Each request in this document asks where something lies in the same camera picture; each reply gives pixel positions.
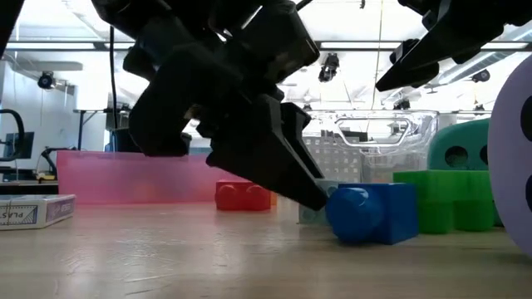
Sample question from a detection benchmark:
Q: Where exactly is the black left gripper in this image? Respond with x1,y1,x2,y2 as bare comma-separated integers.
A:
91,0,329,212

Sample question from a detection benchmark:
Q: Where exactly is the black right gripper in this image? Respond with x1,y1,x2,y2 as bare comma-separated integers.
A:
376,0,532,92

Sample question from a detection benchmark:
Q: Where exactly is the red toy brick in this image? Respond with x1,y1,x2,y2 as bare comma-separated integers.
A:
214,179,273,212

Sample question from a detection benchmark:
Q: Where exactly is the pale mint toy brick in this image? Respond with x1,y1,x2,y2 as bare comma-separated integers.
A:
298,179,340,228

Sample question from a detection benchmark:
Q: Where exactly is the clear plastic bin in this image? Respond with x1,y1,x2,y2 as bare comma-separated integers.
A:
302,110,440,184

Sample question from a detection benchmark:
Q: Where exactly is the teal foam die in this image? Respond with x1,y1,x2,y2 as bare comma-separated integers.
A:
426,118,505,228

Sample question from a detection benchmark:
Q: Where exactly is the blue toy brick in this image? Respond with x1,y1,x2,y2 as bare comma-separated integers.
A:
325,182,420,245

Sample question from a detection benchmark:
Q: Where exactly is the green toy brick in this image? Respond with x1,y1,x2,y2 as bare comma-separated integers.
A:
392,169,496,234

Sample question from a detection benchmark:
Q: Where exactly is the purple foam die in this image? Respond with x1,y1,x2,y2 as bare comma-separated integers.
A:
486,56,532,257

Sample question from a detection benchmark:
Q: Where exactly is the playing card box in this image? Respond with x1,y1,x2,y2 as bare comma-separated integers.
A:
0,194,78,232

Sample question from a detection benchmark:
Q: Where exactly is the black ceiling spotlight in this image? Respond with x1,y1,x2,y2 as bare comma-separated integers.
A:
471,68,491,84
37,71,57,91

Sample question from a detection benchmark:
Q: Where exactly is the pink translucent plastic tray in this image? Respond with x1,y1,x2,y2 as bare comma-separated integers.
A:
57,149,250,205

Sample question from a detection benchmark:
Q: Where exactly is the black framed background table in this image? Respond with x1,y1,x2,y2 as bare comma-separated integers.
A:
73,108,130,151

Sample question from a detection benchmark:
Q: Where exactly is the black background monitor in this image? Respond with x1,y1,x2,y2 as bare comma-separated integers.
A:
3,131,36,160

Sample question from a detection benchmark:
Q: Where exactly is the black overhead frame bar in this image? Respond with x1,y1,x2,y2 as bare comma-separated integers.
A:
6,40,532,51

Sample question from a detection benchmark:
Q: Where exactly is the black hanging ceiling camera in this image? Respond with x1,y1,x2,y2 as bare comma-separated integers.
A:
318,52,341,84

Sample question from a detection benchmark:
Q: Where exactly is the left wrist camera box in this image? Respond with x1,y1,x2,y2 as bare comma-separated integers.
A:
226,0,321,84

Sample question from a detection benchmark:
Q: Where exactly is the black curved hose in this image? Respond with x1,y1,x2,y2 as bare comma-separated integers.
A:
0,108,26,163

